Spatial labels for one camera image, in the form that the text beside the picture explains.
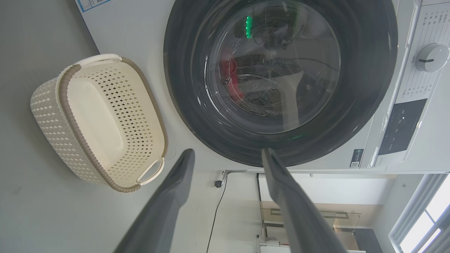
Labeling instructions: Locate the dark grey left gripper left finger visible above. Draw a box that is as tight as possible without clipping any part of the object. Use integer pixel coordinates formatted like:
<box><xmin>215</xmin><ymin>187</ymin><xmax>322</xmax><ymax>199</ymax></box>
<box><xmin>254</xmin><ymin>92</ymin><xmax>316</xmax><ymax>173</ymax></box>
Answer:
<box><xmin>114</xmin><ymin>149</ymin><xmax>195</xmax><ymax>253</ymax></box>

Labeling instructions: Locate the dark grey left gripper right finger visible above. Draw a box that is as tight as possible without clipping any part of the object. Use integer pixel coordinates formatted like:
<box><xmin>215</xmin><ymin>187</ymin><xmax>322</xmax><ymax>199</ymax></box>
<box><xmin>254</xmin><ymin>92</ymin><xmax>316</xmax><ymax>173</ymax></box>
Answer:
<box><xmin>261</xmin><ymin>148</ymin><xmax>347</xmax><ymax>253</ymax></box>

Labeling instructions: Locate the red jersey garment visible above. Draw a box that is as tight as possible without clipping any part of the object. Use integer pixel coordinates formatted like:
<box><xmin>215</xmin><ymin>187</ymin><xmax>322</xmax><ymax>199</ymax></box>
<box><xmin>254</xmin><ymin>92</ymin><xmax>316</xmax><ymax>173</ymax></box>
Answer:
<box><xmin>220</xmin><ymin>58</ymin><xmax>247</xmax><ymax>103</ymax></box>

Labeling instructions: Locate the round glass washing machine door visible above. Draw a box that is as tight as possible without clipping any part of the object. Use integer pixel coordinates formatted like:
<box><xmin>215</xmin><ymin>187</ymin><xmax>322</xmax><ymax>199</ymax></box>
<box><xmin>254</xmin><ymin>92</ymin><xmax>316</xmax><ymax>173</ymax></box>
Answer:
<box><xmin>163</xmin><ymin>0</ymin><xmax>398</xmax><ymax>168</ymax></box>

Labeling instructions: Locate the cream plastic laundry basket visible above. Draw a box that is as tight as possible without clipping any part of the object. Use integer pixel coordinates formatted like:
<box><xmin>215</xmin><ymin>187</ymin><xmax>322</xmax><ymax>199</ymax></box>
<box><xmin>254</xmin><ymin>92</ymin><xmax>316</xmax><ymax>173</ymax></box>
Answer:
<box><xmin>30</xmin><ymin>54</ymin><xmax>168</xmax><ymax>193</ymax></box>

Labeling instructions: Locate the stainless steel washing machine drum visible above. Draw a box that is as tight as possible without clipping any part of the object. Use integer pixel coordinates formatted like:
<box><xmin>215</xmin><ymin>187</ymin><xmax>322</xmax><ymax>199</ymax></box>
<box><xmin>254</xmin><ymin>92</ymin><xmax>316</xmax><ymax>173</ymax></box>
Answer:
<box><xmin>218</xmin><ymin>7</ymin><xmax>338</xmax><ymax>118</ymax></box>

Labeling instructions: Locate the black washing machine control panel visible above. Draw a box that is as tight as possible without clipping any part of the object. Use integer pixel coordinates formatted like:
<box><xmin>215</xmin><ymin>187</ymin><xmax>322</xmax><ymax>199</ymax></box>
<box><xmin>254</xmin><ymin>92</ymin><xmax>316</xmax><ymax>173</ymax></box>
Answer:
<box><xmin>378</xmin><ymin>98</ymin><xmax>428</xmax><ymax>156</ymax></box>

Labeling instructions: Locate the white washing machine body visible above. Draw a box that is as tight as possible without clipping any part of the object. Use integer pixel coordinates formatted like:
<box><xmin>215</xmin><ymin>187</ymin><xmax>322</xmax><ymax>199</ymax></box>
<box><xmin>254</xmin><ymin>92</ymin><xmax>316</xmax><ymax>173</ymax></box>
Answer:
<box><xmin>75</xmin><ymin>0</ymin><xmax>450</xmax><ymax>173</ymax></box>

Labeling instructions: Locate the small dark QR sticker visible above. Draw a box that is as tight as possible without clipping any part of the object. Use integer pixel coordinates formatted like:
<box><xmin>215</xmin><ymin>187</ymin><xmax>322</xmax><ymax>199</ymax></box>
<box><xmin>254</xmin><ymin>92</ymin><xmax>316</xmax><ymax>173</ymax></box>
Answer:
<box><xmin>350</xmin><ymin>149</ymin><xmax>364</xmax><ymax>168</ymax></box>

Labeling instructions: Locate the white framed window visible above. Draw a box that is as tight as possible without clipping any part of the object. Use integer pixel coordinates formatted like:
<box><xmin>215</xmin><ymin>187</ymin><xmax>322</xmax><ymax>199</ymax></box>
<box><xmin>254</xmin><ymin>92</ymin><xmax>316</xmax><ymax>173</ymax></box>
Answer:
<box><xmin>388</xmin><ymin>174</ymin><xmax>450</xmax><ymax>253</ymax></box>

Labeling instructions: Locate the white round control knob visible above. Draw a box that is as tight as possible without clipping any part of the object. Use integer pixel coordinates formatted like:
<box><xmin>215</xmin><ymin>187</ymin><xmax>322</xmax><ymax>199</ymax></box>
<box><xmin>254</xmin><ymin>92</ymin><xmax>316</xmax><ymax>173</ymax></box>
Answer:
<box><xmin>416</xmin><ymin>43</ymin><xmax>450</xmax><ymax>73</ymax></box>

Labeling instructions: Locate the blue energy label sticker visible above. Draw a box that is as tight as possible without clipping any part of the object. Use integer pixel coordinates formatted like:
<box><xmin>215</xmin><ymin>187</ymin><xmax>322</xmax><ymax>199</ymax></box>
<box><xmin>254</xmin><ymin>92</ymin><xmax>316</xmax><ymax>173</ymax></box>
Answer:
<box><xmin>76</xmin><ymin>0</ymin><xmax>113</xmax><ymax>13</ymax></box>

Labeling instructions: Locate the thin black floor cable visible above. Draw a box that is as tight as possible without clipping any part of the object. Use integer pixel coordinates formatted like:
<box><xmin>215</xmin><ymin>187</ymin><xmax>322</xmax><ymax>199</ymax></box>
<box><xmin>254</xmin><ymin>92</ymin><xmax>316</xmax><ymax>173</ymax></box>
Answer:
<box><xmin>206</xmin><ymin>187</ymin><xmax>226</xmax><ymax>253</ymax></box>

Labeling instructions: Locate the black caster with metal bracket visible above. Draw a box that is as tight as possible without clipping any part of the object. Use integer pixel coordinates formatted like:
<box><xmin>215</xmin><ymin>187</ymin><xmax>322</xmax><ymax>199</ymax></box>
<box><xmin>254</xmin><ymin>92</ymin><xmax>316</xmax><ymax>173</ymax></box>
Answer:
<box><xmin>214</xmin><ymin>170</ymin><xmax>247</xmax><ymax>188</ymax></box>

